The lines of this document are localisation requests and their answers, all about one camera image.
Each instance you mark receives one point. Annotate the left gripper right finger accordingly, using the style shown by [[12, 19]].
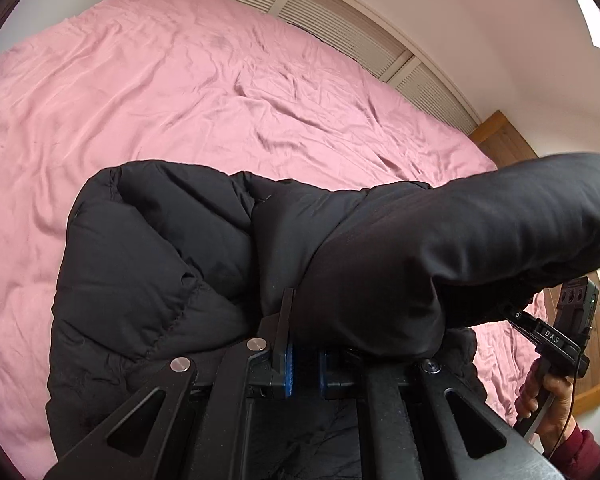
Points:
[[322, 375]]

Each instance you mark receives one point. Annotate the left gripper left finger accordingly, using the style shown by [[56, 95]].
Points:
[[282, 349]]

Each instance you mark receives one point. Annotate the black puffer jacket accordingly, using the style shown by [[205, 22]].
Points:
[[166, 310]]

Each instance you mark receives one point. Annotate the dark red sleeve forearm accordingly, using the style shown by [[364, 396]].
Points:
[[578, 457]]

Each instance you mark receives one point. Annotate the wooden bedside furniture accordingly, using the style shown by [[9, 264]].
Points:
[[559, 225]]

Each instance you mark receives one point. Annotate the pink bed sheet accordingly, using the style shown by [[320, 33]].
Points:
[[210, 82]]

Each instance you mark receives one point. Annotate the white louvered headboard panel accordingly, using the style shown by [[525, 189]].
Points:
[[356, 31]]

